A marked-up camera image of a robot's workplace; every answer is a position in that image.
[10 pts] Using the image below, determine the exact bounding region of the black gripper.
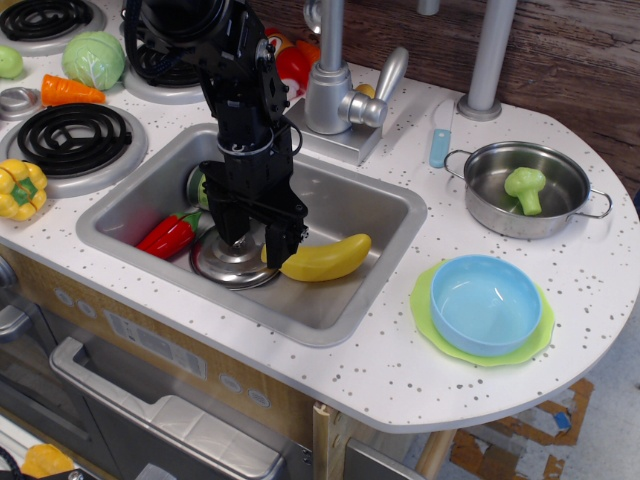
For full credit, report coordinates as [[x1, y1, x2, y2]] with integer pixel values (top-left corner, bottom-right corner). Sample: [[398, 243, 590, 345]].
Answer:
[[200, 127, 308, 269]]

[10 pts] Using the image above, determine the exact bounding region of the green toy broccoli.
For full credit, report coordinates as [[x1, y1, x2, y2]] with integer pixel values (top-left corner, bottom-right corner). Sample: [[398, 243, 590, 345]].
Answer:
[[504, 167, 546, 216]]

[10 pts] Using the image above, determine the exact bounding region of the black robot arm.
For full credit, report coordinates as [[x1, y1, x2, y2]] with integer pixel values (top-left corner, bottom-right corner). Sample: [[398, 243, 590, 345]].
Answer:
[[124, 1, 308, 268]]

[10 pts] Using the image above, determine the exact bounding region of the stainless steel pan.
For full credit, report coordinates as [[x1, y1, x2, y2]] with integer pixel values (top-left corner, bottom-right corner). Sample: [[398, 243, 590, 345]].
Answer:
[[443, 141, 613, 240]]

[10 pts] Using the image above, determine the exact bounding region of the steel pot lid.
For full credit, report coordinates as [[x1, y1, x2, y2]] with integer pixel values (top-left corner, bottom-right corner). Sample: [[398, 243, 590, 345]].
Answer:
[[189, 222, 279, 290]]

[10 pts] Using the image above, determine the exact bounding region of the green labelled toy can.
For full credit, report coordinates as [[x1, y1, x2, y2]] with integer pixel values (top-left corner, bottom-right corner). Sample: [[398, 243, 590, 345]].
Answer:
[[186, 166, 209, 211]]

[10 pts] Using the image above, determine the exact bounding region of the yellow toy banana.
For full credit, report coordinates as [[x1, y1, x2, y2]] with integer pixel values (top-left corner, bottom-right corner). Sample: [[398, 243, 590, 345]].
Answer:
[[280, 234, 372, 283]]

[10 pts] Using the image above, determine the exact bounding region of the silver toy sink basin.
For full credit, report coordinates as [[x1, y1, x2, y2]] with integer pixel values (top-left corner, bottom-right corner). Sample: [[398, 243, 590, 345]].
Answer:
[[77, 124, 427, 347]]

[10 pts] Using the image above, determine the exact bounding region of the red toy chili pepper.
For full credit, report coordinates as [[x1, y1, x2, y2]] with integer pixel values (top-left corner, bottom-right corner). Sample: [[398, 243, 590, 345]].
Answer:
[[136, 211, 201, 259]]

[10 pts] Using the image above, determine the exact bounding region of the silver toy faucet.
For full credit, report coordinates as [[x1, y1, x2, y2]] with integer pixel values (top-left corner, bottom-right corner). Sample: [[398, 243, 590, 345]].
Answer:
[[286, 0, 409, 165]]

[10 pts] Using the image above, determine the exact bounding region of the red toy ketchup bottle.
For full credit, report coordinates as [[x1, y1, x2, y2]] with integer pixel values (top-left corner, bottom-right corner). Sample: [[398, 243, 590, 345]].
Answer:
[[265, 28, 321, 100]]

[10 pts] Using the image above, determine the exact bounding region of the small yellow toy piece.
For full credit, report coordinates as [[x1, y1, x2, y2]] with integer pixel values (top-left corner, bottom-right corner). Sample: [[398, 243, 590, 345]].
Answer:
[[355, 84, 376, 99]]

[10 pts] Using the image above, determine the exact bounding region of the green plastic plate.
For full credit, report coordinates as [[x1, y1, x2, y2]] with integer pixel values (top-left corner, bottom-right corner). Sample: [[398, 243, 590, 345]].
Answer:
[[409, 259, 555, 367]]

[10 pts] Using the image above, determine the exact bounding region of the middle black stove burner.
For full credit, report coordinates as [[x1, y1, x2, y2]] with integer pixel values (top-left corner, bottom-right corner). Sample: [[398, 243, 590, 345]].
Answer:
[[122, 41, 207, 106]]

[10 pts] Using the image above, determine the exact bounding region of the black stove burner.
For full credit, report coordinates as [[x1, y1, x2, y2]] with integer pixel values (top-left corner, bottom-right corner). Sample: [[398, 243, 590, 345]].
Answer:
[[122, 41, 207, 106], [1, 103, 148, 199]]

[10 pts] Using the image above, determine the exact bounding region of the front black stove burner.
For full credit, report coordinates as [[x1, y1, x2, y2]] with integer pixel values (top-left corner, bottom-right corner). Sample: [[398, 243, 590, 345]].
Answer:
[[1, 103, 148, 199]]

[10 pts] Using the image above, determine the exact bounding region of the silver toy oven door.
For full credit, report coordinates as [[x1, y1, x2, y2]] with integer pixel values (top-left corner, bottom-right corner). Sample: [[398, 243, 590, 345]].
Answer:
[[49, 337, 312, 479]]

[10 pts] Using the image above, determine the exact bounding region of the green toy cabbage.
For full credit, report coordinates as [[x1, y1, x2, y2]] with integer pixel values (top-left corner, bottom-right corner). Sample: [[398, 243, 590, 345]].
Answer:
[[61, 31, 126, 91]]

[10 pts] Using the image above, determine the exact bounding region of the yellow toy bell pepper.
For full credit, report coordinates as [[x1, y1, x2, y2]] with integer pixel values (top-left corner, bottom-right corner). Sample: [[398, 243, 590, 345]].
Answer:
[[1, 159, 48, 221]]

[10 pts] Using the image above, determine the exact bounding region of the light blue plastic bowl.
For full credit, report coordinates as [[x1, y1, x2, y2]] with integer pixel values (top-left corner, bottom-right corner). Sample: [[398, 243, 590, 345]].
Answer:
[[429, 255, 543, 357]]

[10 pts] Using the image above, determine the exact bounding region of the orange toy carrot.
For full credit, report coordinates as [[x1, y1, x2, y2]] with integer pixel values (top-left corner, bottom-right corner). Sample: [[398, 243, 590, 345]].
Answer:
[[41, 74, 106, 106]]

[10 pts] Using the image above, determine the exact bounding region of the silver stove knob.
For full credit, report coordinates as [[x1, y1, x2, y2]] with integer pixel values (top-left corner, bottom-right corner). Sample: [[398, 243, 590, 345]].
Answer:
[[1, 87, 43, 121]]

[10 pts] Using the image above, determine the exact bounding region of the back left stove burner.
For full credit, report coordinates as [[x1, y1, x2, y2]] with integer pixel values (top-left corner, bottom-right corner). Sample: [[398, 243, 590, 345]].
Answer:
[[1, 0, 107, 57]]

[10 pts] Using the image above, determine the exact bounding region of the light green toy apple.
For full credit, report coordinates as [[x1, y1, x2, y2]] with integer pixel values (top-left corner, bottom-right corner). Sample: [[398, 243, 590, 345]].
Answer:
[[0, 45, 24, 79]]

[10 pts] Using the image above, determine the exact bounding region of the yellow toy on floor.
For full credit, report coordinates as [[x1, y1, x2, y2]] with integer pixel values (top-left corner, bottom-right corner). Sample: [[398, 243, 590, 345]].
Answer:
[[20, 444, 75, 479]]

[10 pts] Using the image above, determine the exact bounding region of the grey vertical pole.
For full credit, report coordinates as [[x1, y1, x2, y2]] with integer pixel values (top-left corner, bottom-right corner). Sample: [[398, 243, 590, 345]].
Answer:
[[458, 0, 517, 122]]

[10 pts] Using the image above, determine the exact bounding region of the blue handled toy knife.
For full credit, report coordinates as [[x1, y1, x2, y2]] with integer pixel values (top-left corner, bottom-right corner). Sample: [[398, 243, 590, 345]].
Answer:
[[429, 99, 455, 168]]

